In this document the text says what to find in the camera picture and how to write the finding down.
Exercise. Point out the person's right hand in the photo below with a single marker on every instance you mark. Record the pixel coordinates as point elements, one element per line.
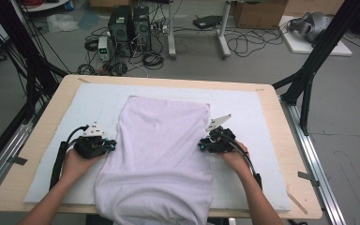
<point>237,162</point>

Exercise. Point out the clear plastic bag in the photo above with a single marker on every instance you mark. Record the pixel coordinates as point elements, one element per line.
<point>61,23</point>

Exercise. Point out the grey power supply unit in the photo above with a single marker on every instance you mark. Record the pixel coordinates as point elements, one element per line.
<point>103,47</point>

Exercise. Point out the narrow black computer tower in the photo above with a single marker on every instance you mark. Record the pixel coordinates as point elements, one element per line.
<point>142,28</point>

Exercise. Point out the lilac towel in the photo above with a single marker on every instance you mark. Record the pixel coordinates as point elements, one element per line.
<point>156,156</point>

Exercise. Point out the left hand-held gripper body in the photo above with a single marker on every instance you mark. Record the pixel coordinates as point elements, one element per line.
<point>89,148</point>

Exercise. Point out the black tape strip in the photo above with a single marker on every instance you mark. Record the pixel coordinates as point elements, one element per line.
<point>18,160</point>

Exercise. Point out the grey rounded device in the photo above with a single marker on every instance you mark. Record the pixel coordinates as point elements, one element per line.
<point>312,25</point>

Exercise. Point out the brown cardboard box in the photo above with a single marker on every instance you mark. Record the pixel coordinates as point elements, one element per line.
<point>259,14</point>

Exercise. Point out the flat black device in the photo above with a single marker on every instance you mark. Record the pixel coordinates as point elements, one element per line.
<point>207,22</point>

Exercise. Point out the white grid mat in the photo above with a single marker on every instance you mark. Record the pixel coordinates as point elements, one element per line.
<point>250,125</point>

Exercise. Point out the grey tape strip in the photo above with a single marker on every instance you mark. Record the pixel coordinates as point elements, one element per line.
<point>307,178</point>

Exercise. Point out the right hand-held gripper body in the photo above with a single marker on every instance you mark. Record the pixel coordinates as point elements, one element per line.
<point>222,143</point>

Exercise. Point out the white desk leg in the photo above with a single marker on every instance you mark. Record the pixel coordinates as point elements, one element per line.
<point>171,31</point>
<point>223,34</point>

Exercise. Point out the wide black computer tower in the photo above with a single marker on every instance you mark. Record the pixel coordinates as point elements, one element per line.
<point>120,28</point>

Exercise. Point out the aluminium rail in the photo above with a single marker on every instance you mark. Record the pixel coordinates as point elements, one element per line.
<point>312,156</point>
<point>3,159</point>

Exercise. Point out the white floor board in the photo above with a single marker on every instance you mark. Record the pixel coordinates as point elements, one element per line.
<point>296,47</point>

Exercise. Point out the person's left hand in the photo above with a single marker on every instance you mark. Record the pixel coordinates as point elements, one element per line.
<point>75,168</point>

